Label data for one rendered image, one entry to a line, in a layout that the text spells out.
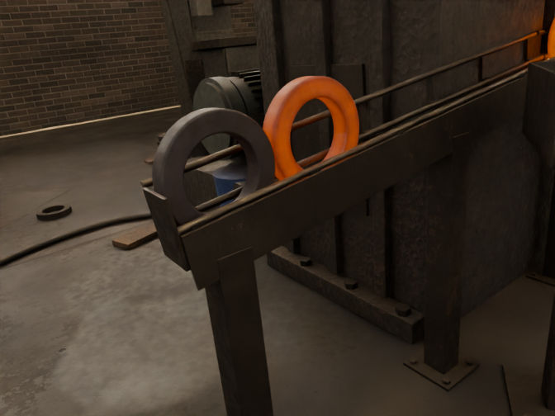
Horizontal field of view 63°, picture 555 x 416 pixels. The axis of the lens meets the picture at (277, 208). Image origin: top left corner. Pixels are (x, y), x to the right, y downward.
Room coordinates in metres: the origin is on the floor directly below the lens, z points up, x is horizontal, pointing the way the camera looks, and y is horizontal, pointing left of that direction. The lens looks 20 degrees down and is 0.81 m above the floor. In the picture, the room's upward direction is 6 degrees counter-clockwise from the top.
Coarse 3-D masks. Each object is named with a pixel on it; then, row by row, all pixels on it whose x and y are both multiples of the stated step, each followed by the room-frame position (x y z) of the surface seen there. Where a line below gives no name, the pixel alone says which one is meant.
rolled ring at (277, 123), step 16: (304, 80) 0.70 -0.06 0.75; (320, 80) 0.72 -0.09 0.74; (288, 96) 0.68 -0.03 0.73; (304, 96) 0.70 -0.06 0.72; (320, 96) 0.72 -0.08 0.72; (336, 96) 0.73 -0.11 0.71; (272, 112) 0.68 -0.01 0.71; (288, 112) 0.68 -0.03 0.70; (336, 112) 0.75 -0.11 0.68; (352, 112) 0.75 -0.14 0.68; (272, 128) 0.67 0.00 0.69; (288, 128) 0.68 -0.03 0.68; (336, 128) 0.76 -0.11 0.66; (352, 128) 0.75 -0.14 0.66; (272, 144) 0.66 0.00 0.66; (288, 144) 0.67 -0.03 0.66; (336, 144) 0.76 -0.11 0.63; (352, 144) 0.75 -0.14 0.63; (288, 160) 0.67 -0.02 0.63; (288, 176) 0.67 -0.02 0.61
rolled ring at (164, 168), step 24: (192, 120) 0.59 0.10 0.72; (216, 120) 0.61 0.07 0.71; (240, 120) 0.63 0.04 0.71; (168, 144) 0.57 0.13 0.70; (192, 144) 0.58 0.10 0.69; (240, 144) 0.66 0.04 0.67; (264, 144) 0.65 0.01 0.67; (168, 168) 0.56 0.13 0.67; (264, 168) 0.65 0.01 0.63; (168, 192) 0.56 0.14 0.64; (240, 192) 0.66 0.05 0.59; (192, 216) 0.57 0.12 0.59
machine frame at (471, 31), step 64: (256, 0) 1.57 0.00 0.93; (320, 0) 1.28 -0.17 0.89; (384, 0) 1.12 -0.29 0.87; (448, 0) 1.03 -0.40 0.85; (512, 0) 1.18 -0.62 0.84; (320, 64) 1.29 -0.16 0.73; (384, 64) 1.12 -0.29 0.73; (512, 64) 1.19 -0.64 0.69; (320, 128) 1.31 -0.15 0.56; (512, 128) 1.21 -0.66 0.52; (384, 192) 1.12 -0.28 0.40; (512, 192) 1.23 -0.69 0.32; (320, 256) 1.38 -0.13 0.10; (384, 256) 1.12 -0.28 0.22; (512, 256) 1.25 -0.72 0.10; (384, 320) 1.08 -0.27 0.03
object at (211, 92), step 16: (208, 80) 2.10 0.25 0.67; (224, 80) 2.06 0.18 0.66; (240, 80) 2.11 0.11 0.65; (256, 80) 2.13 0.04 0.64; (208, 96) 2.07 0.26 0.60; (224, 96) 1.99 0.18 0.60; (240, 96) 2.03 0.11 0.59; (256, 96) 2.06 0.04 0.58; (256, 112) 2.02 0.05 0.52; (208, 144) 2.13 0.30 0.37; (224, 144) 2.01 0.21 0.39; (192, 160) 2.36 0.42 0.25; (224, 160) 2.07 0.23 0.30; (240, 160) 2.21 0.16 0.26; (192, 176) 2.22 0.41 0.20; (208, 176) 2.08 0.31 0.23; (192, 192) 2.25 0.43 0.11; (208, 192) 2.10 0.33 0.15
